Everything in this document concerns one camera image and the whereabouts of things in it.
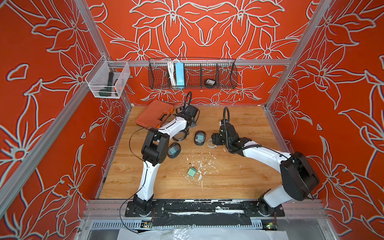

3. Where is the black item in basket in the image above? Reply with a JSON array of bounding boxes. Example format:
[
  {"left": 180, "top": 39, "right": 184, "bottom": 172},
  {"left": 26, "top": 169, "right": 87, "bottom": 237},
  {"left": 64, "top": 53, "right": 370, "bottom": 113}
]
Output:
[{"left": 204, "top": 79, "right": 217, "bottom": 89}]

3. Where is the dark green tool in bin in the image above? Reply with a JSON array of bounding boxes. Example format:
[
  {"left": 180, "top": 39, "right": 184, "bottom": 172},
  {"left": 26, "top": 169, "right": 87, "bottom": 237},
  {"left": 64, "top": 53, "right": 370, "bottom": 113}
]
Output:
[{"left": 99, "top": 72, "right": 114, "bottom": 97}]

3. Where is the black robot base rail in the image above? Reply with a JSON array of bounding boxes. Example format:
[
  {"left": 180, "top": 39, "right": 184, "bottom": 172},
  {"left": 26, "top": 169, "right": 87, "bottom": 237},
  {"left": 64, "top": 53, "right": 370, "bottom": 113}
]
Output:
[{"left": 125, "top": 199, "right": 285, "bottom": 229}]

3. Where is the blue power bank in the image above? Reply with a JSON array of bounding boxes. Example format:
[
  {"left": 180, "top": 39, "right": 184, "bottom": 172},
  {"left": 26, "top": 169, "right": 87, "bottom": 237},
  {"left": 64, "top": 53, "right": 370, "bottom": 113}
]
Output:
[{"left": 175, "top": 62, "right": 185, "bottom": 89}]

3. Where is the small teal charger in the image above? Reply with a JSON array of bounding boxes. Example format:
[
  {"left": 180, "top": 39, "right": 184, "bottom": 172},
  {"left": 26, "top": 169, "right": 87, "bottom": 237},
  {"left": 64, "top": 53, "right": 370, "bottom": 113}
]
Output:
[{"left": 169, "top": 146, "right": 179, "bottom": 155}]

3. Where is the white cable in basket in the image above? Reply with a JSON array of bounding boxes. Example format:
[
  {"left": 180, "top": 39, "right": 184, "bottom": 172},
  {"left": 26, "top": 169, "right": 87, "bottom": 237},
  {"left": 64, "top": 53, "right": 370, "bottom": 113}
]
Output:
[{"left": 166, "top": 59, "right": 178, "bottom": 88}]

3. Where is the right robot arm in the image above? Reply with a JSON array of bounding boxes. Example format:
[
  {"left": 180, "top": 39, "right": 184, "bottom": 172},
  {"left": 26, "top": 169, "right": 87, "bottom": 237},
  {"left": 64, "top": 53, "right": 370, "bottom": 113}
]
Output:
[{"left": 212, "top": 107, "right": 320, "bottom": 217}]

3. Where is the orange tool case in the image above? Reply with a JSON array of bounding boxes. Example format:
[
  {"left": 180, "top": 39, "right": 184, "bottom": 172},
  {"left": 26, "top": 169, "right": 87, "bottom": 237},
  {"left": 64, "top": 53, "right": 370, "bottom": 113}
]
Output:
[{"left": 135, "top": 100, "right": 174, "bottom": 129}]

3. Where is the black wire wall basket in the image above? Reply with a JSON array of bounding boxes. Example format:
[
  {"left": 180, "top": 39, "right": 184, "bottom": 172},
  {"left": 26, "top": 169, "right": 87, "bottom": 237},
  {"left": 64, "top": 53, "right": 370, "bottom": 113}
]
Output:
[{"left": 148, "top": 58, "right": 239, "bottom": 90}]

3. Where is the green charger cube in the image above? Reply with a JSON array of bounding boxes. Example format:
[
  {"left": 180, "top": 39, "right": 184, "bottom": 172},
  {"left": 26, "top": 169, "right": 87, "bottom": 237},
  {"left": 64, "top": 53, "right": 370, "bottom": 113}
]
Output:
[{"left": 187, "top": 167, "right": 197, "bottom": 178}]

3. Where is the clear acrylic wall bin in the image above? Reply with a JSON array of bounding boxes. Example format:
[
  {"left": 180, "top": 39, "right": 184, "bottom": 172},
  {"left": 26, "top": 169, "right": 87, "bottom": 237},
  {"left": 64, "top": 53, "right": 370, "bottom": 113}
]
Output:
[{"left": 86, "top": 56, "right": 131, "bottom": 99}]

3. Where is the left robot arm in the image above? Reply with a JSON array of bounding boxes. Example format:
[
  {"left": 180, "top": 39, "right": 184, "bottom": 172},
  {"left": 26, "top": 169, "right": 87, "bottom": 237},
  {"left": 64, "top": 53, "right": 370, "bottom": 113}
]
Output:
[{"left": 132, "top": 92, "right": 200, "bottom": 216}]

